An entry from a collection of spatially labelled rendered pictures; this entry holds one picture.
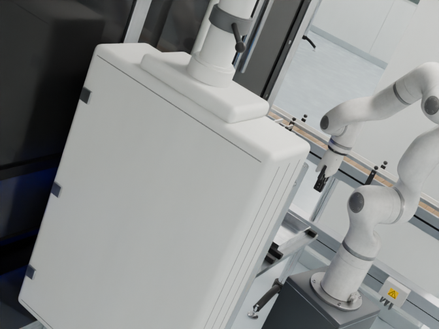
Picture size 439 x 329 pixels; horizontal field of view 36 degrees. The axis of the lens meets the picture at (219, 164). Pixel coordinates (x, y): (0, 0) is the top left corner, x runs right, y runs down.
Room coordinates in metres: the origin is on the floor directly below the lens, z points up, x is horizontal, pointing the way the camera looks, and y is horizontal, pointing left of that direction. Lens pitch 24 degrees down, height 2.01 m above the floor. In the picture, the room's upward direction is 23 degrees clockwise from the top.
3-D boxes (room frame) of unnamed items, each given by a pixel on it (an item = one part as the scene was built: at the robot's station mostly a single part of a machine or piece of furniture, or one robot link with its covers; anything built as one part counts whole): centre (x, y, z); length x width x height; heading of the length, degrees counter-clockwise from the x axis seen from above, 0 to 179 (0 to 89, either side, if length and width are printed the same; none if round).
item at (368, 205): (1.98, -0.51, 1.16); 0.19 x 0.12 x 0.24; 125
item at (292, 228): (2.24, -0.20, 0.90); 0.34 x 0.26 x 0.04; 65
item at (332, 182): (3.13, -0.56, 0.46); 0.09 x 0.09 x 0.77; 65
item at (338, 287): (2.00, -0.53, 0.95); 0.19 x 0.19 x 0.18
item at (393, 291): (2.84, -1.01, 0.50); 0.12 x 0.05 x 0.09; 65
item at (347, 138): (2.24, -0.36, 1.35); 0.09 x 0.08 x 0.13; 125
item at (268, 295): (3.13, -0.56, 0.07); 0.50 x 0.08 x 0.14; 155
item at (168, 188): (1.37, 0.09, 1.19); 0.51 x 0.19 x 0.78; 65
